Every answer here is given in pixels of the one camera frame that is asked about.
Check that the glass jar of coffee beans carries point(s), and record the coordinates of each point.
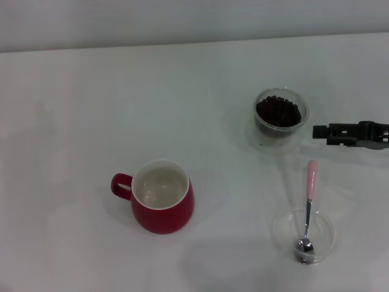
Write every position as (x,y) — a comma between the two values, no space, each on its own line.
(273,133)

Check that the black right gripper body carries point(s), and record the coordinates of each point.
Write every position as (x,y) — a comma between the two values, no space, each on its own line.
(375,134)

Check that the clear shallow glass dish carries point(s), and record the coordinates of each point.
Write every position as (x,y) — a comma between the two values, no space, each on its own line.
(325,231)

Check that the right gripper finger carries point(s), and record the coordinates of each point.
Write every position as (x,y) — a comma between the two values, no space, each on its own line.
(337,141)
(321,131)

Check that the red ceramic mug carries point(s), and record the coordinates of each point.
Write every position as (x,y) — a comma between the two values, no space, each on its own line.
(164,219)

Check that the clear glass saucer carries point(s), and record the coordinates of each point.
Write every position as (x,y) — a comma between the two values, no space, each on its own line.
(291,146)

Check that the coffee beans pile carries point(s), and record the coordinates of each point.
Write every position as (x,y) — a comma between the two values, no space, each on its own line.
(278,111)

